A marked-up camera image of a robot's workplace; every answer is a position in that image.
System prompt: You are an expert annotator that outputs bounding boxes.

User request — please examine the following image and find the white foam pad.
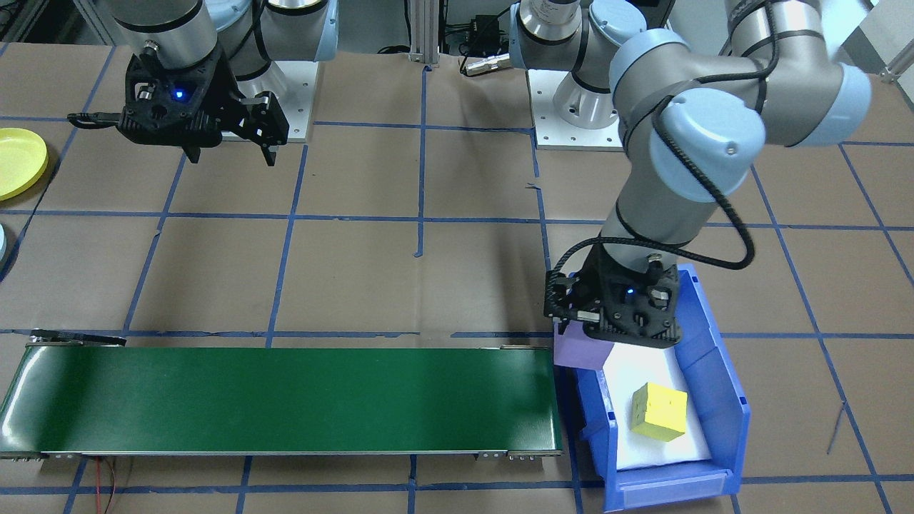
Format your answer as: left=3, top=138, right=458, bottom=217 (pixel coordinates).
left=600, top=343, right=713, bottom=470

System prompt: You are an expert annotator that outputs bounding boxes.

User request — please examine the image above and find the black camera cable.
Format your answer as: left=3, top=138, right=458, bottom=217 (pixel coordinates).
left=68, top=112, right=126, bottom=131

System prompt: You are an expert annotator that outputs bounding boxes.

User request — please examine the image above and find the yellow foam block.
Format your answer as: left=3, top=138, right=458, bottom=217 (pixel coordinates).
left=630, top=382, right=690, bottom=442

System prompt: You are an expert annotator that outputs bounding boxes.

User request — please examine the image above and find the silver cable connector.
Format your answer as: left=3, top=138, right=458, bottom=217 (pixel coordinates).
left=461, top=54, right=512, bottom=76

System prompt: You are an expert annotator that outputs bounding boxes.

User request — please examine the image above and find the green conveyor belt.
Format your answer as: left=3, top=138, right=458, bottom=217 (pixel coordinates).
left=0, top=330, right=565, bottom=461

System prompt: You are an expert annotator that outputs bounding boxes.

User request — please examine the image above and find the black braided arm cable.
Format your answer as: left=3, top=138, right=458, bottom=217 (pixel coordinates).
left=546, top=75, right=758, bottom=318

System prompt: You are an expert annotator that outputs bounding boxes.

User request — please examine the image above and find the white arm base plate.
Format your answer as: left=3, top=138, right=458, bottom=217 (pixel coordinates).
left=214, top=61, right=316, bottom=143
left=527, top=68, right=647, bottom=152

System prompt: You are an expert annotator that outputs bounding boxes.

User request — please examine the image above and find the red conveyor wire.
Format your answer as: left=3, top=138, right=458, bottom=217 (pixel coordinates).
left=93, top=457, right=136, bottom=514

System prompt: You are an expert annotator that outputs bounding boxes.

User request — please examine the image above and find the aluminium extrusion post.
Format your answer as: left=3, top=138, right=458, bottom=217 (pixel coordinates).
left=406, top=0, right=445, bottom=67

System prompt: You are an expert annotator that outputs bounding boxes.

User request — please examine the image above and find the black power box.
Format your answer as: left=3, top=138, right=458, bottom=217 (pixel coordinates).
left=468, top=14, right=512, bottom=55

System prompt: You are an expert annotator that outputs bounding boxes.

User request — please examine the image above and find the purple foam block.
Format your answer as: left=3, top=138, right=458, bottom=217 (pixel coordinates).
left=553, top=320, right=619, bottom=371

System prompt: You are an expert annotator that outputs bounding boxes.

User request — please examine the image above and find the blue plastic storage bin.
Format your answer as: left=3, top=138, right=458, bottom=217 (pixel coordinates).
left=553, top=263, right=752, bottom=513

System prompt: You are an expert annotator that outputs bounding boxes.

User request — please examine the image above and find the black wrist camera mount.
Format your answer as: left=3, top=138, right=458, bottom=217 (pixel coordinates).
left=544, top=250, right=683, bottom=348
left=116, top=51, right=229, bottom=149

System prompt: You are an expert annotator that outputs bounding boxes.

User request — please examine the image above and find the yellow round plate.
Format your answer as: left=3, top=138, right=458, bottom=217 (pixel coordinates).
left=0, top=127, right=49, bottom=202

